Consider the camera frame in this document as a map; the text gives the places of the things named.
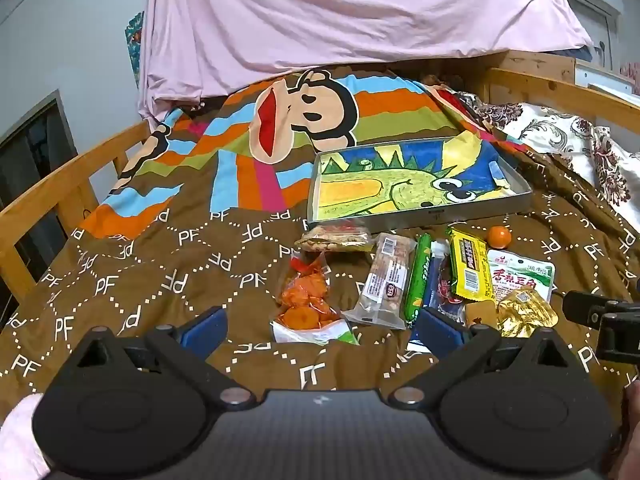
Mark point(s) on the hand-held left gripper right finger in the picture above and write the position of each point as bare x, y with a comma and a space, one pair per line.
439, 332

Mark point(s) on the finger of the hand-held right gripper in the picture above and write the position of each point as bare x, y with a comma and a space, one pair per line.
617, 337
580, 306

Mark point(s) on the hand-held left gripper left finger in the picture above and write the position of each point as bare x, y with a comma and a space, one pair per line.
206, 331

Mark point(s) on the small orange gold packet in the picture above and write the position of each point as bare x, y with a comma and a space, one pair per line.
480, 313

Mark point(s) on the gold foil snack packet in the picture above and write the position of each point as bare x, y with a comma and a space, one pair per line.
525, 312

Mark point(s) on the green sausage stick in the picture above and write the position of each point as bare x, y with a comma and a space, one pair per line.
419, 275

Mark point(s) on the white tofu snack packet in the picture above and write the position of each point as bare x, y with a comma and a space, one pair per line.
520, 272

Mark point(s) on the yellow snack packet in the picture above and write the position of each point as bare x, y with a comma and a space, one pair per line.
467, 270

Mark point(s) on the blue white sachet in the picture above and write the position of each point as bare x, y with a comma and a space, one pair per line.
439, 260

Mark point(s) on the clear nut bar packet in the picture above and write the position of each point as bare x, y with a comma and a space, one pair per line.
382, 280

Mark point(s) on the orange snack bag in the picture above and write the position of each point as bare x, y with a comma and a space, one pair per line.
305, 305

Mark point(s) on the tangerine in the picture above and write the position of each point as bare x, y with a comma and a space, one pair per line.
498, 238

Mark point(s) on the rice cracker snack packet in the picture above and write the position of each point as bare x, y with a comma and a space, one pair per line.
332, 238

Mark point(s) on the metal tray with dinosaur print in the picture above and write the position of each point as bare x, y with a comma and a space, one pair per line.
400, 185

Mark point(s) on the person's left forearm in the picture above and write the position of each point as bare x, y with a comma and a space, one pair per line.
20, 440

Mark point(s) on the person's right hand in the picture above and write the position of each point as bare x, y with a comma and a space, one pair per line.
632, 420

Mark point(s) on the brown monkey printed blanket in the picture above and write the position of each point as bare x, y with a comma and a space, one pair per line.
175, 240

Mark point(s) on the dark framed window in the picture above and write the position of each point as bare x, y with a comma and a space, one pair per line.
30, 160

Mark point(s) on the white door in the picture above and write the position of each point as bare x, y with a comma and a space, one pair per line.
597, 35

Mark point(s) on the pink bed sheet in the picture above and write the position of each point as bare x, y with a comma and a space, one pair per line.
350, 15

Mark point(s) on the wooden bed frame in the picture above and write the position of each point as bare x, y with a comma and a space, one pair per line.
50, 190

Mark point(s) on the teal wall poster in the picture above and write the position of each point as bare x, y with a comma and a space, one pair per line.
134, 40

